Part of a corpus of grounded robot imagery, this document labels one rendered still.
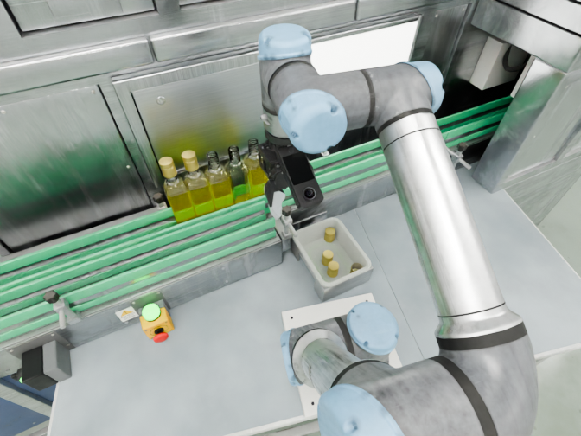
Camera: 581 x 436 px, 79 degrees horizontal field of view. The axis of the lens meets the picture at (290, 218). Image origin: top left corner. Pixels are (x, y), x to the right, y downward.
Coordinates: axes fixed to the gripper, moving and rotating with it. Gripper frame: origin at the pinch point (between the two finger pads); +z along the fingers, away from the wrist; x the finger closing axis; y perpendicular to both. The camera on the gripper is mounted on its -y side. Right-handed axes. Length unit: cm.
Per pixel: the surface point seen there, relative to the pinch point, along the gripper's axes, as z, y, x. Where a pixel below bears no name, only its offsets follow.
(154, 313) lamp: 33.0, 9.3, 36.1
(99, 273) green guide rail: 27, 24, 46
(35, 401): 64, 15, 81
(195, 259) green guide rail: 26.7, 16.5, 21.3
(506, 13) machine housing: -13, 34, -90
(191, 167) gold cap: 4.9, 28.4, 14.3
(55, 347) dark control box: 35, 12, 61
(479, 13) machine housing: -10, 43, -90
